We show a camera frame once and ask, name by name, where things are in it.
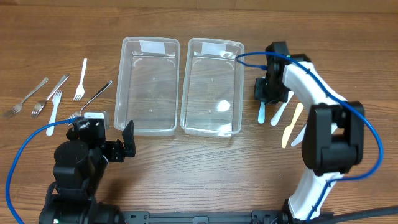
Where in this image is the white plastic knife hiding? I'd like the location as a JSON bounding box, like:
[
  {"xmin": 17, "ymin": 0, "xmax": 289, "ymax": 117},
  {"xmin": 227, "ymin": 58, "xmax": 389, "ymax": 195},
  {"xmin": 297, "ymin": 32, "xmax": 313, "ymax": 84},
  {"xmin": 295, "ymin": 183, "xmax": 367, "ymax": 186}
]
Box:
[
  {"xmin": 270, "ymin": 91, "xmax": 294, "ymax": 126},
  {"xmin": 257, "ymin": 102, "xmax": 266, "ymax": 124}
]

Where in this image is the cream yellow plastic knife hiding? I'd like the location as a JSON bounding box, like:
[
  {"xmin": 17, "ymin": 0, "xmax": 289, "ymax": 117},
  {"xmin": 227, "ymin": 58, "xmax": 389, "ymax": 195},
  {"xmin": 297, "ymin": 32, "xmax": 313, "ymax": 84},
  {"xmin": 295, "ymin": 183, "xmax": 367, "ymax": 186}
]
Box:
[{"xmin": 282, "ymin": 103, "xmax": 304, "ymax": 148}]

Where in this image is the dark handled metal fork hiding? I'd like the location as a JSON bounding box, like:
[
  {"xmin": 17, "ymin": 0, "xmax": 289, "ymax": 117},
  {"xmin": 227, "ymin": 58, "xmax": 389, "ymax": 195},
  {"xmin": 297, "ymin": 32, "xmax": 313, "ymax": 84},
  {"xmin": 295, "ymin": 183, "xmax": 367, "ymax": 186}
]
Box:
[{"xmin": 68, "ymin": 80, "xmax": 113, "ymax": 119}]

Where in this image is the light blue plastic knife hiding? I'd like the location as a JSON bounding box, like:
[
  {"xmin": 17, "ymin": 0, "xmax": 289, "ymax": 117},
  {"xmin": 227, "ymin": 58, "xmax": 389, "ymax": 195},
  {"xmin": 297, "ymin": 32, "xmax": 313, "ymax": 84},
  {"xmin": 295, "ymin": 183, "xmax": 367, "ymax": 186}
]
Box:
[{"xmin": 291, "ymin": 125, "xmax": 307, "ymax": 147}]

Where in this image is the white plastic fork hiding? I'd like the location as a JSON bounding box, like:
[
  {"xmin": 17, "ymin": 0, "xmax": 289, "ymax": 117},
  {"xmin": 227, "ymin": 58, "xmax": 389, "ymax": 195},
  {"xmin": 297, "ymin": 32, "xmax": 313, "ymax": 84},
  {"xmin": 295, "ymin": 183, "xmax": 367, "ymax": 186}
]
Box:
[
  {"xmin": 46, "ymin": 90, "xmax": 62, "ymax": 136},
  {"xmin": 73, "ymin": 58, "xmax": 87, "ymax": 101}
]

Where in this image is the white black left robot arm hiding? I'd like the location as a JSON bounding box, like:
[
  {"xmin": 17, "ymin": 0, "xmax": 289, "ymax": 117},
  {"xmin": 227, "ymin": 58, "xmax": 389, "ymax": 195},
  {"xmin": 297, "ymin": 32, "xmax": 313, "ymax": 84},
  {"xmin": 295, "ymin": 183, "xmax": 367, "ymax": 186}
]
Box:
[{"xmin": 39, "ymin": 118, "xmax": 136, "ymax": 224}]

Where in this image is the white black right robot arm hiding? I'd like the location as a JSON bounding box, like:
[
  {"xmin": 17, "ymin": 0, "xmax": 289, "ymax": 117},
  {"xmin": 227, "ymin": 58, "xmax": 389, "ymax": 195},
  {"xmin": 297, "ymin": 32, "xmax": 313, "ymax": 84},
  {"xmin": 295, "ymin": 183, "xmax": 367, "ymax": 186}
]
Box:
[{"xmin": 254, "ymin": 42, "xmax": 364, "ymax": 223}]

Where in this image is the left clear plastic container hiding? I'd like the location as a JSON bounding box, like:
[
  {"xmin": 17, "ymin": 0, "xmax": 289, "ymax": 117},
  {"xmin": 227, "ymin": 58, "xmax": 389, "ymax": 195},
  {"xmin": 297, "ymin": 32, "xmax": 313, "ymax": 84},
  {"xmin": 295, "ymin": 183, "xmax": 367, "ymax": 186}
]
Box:
[{"xmin": 113, "ymin": 37, "xmax": 180, "ymax": 136}]

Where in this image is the clear plastic container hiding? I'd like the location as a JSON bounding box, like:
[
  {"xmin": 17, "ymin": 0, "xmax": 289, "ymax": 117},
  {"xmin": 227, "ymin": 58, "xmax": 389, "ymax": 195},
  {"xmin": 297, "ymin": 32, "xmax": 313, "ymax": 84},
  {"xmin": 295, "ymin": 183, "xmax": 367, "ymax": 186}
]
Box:
[
  {"xmin": 180, "ymin": 38, "xmax": 244, "ymax": 138},
  {"xmin": 113, "ymin": 37, "xmax": 180, "ymax": 136}
]

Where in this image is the right clear plastic container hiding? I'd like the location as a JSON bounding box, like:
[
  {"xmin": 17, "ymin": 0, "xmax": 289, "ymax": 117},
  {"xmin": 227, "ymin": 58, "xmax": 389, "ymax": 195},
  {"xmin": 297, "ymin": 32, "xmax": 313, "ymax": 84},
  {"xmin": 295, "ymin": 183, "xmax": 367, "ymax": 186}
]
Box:
[{"xmin": 180, "ymin": 38, "xmax": 244, "ymax": 138}]

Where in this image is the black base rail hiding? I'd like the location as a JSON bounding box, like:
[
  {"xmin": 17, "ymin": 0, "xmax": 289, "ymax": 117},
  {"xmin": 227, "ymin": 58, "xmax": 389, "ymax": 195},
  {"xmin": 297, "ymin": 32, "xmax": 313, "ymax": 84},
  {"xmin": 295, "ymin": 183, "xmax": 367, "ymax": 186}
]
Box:
[{"xmin": 123, "ymin": 210, "xmax": 305, "ymax": 224}]

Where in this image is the black thick cable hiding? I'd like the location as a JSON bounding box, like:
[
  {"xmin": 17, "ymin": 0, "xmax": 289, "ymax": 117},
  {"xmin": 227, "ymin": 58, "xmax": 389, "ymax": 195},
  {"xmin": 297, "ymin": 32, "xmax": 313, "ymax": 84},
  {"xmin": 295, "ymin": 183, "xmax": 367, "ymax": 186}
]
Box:
[{"xmin": 310, "ymin": 205, "xmax": 398, "ymax": 224}]

